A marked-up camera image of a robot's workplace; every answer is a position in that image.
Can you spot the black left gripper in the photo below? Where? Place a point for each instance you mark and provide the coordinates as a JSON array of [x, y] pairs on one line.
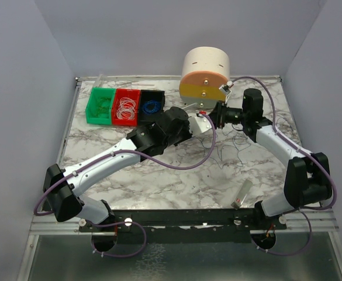
[[185, 129]]

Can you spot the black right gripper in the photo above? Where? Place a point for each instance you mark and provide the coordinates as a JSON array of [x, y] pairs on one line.
[[220, 115]]

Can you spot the white perforated cable spool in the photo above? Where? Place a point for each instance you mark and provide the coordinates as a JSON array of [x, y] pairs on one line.
[[190, 106]]

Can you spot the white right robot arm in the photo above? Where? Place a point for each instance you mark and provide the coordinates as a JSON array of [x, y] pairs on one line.
[[307, 179]]

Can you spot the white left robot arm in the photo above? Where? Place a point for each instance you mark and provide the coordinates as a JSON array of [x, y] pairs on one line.
[[64, 188]]

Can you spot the black plastic bin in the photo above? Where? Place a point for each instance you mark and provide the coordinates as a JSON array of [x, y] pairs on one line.
[[151, 104]]

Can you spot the round three-drawer cabinet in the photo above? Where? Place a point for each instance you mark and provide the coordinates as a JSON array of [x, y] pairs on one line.
[[204, 70]]

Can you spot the red plastic bin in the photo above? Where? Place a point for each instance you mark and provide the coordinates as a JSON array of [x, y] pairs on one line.
[[125, 107]]

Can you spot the green plastic bin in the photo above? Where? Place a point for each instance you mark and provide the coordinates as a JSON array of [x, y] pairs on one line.
[[99, 107]]

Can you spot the grey tool with red label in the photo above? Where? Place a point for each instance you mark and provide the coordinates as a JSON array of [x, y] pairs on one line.
[[241, 194]]

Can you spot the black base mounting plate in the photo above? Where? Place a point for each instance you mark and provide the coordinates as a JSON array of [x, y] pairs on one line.
[[185, 226]]

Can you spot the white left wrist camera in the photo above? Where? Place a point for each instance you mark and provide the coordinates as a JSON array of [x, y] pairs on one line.
[[199, 123]]

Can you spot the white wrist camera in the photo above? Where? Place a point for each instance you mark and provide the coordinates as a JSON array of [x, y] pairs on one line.
[[199, 123], [226, 89]]

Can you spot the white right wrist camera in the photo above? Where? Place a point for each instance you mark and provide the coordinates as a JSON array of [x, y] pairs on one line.
[[226, 89]]

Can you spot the aluminium frame rail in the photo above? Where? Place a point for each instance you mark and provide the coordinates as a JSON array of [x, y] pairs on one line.
[[46, 224]]

